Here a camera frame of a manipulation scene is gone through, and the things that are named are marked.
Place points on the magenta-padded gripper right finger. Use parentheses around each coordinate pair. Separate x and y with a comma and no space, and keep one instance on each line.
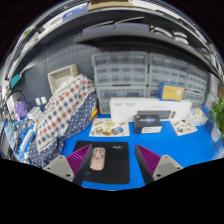
(163,166)

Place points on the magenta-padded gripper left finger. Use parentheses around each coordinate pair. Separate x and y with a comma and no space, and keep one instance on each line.
(63,166)

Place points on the pink translucent computer mouse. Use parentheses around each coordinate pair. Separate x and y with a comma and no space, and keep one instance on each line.
(98,159)

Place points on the black mouse pad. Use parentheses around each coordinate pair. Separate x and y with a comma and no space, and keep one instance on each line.
(116,166)

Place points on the small black product box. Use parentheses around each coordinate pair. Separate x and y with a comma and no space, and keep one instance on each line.
(146,125)

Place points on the navy polka dot cloth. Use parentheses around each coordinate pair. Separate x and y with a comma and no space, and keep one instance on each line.
(81,115)

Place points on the red and blue checkered cloth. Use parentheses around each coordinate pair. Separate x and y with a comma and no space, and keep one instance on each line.
(63,110)

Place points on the small yellow object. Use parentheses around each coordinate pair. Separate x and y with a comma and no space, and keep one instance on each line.
(94,113)

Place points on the white and blue glove box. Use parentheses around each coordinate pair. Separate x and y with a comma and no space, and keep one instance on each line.
(200,116)

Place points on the long white keyboard box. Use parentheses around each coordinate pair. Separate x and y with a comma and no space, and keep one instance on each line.
(126,108)

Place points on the small purple object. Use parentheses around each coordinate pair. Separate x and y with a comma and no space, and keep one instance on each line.
(21,110)

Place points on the green plant in white pot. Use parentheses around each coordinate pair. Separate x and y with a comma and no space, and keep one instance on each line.
(218,116)

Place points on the white plastic basket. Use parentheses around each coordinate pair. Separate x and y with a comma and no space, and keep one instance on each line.
(60,75)

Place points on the teal box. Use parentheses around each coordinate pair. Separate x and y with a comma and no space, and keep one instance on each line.
(15,80)

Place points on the yellow card in blue frame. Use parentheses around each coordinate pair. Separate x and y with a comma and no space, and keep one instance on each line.
(171,92)

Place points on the dark wall shelf unit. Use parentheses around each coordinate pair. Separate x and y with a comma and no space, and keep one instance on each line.
(116,31)

